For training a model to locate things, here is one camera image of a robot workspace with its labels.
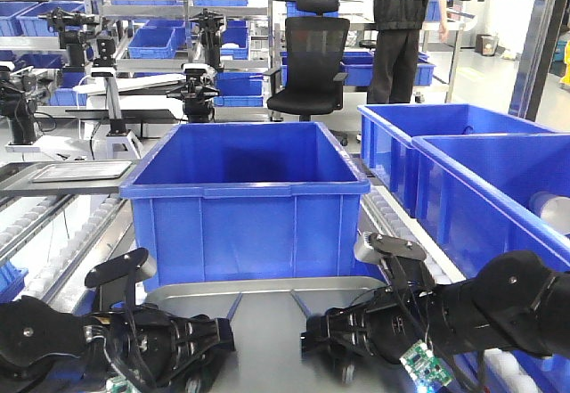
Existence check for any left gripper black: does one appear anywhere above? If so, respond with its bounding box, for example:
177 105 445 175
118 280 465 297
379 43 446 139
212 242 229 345
84 305 236 389

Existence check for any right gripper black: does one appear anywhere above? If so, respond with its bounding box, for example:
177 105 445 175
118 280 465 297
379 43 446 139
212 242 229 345
300 285 445 364

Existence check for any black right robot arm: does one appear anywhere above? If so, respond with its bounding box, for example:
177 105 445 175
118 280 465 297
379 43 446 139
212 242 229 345
300 250 569 392

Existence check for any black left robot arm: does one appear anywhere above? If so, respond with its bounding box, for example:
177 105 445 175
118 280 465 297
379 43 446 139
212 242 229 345
1 296 235 392

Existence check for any silver metal tray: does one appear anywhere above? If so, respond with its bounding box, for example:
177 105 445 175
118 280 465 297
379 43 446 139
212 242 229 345
146 276 415 392

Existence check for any flat metal tray on shelf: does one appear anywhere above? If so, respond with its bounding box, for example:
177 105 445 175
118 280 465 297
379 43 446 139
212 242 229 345
30 160 132 183

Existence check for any green circuit board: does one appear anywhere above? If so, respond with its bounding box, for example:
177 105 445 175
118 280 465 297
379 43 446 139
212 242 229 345
400 340 453 392

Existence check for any blue bin right front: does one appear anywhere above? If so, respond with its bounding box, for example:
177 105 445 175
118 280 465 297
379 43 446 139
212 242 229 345
411 132 570 393

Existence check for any blue bin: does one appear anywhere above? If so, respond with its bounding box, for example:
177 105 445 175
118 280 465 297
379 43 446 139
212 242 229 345
358 102 558 217
119 122 371 291
411 132 570 393

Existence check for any blue bin center front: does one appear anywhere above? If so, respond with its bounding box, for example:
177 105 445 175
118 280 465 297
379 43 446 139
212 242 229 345
119 122 371 291

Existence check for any blue bin right back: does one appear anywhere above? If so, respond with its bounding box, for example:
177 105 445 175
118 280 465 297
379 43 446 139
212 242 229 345
358 102 558 217

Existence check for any black office chair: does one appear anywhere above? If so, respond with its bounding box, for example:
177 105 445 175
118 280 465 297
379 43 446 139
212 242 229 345
265 0 350 121

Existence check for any person in black clothes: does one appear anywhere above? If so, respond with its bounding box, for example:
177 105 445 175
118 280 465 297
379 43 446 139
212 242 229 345
367 0 428 104

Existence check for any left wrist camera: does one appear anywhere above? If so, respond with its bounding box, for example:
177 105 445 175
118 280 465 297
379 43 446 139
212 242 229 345
85 247 157 289

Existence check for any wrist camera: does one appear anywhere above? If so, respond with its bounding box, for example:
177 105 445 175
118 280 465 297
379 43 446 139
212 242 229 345
85 247 157 289
354 232 427 265

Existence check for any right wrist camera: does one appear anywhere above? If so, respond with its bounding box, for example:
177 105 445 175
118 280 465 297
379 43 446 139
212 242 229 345
354 232 427 265

